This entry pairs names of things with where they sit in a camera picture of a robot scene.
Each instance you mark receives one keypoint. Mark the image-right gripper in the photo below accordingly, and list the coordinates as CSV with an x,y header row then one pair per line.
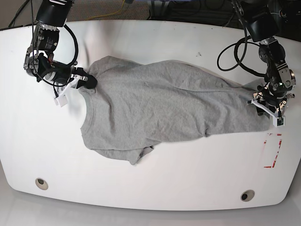
x,y
269,104

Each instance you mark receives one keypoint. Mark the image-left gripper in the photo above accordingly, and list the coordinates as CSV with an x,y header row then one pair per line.
x,y
78,78

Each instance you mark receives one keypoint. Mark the grey t-shirt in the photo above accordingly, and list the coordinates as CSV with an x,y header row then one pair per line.
x,y
135,107

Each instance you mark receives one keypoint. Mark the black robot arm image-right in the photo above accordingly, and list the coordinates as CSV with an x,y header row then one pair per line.
x,y
256,18

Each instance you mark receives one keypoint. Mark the red tape rectangle marking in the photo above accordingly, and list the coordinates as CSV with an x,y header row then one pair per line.
x,y
271,148

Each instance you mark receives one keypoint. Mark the right table grommet hole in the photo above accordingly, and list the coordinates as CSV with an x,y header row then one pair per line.
x,y
247,195

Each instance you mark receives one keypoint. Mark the table grommet hole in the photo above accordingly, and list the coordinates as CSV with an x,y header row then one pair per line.
x,y
41,184
247,195

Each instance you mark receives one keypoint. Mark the left table grommet hole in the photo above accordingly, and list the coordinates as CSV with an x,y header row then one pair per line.
x,y
41,184

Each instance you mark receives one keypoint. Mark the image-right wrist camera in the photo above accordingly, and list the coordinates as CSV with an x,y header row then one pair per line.
x,y
278,121

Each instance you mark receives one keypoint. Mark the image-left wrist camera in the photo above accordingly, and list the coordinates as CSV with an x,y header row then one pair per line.
x,y
61,101

